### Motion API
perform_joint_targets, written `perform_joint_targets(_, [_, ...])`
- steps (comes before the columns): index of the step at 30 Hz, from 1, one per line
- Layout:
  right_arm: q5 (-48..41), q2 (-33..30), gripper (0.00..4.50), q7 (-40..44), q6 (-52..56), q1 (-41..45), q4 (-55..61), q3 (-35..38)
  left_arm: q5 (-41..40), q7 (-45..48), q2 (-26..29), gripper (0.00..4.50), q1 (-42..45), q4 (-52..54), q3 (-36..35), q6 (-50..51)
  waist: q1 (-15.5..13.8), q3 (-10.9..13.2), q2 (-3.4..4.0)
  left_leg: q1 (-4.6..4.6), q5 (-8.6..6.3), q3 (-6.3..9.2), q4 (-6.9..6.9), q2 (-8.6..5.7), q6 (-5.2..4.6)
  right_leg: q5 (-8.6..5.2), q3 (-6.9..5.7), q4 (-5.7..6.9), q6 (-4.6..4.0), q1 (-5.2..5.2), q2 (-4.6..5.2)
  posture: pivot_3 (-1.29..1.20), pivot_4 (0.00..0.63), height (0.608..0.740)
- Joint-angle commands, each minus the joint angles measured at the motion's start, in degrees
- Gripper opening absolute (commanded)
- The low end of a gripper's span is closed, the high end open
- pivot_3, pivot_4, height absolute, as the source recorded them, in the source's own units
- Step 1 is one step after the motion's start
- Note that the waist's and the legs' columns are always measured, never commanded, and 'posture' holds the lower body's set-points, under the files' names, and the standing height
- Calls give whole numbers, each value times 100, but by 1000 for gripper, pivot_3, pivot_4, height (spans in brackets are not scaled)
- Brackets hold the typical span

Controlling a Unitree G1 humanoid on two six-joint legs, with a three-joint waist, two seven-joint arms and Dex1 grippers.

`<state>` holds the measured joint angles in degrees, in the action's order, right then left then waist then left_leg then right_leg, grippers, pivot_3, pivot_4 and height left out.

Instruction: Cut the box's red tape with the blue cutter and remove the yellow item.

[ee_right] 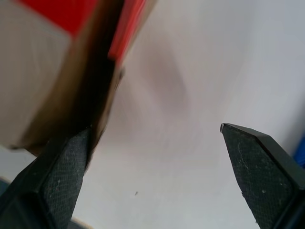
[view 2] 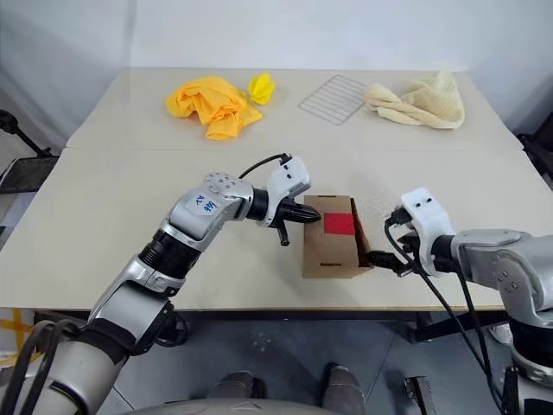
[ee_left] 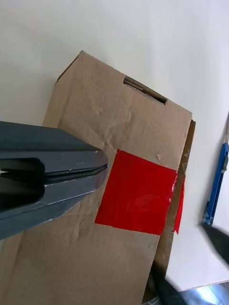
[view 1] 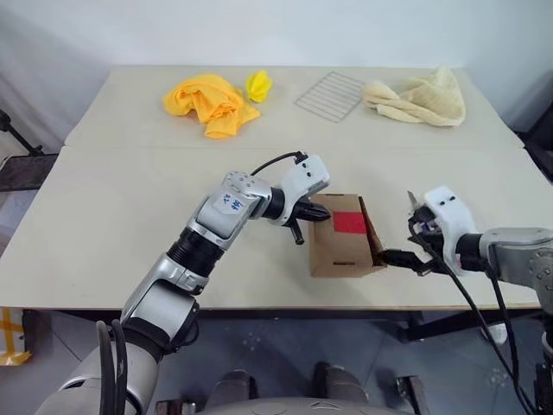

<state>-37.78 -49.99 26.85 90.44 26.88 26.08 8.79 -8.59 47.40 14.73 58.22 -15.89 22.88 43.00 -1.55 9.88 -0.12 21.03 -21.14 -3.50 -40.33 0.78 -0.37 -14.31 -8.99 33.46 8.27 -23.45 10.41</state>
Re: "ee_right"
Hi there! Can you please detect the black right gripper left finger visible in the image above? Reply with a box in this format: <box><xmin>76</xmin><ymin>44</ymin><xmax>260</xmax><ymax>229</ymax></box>
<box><xmin>0</xmin><ymin>125</ymin><xmax>93</xmax><ymax>229</ymax></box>

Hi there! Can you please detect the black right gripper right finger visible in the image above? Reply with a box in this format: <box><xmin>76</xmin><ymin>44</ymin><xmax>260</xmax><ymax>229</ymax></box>
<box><xmin>220</xmin><ymin>123</ymin><xmax>305</xmax><ymax>229</ymax></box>

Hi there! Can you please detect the blue box cutter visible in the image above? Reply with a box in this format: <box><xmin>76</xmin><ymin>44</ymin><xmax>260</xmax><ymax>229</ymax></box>
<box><xmin>294</xmin><ymin>140</ymin><xmax>305</xmax><ymax>169</ymax></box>

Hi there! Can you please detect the brown cardboard box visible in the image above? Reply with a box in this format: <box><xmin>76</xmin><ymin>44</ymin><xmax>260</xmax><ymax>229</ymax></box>
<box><xmin>0</xmin><ymin>0</ymin><xmax>159</xmax><ymax>158</ymax></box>

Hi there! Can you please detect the red tape patch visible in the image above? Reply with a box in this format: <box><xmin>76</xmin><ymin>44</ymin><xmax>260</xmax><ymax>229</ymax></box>
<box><xmin>17</xmin><ymin>0</ymin><xmax>158</xmax><ymax>65</ymax></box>

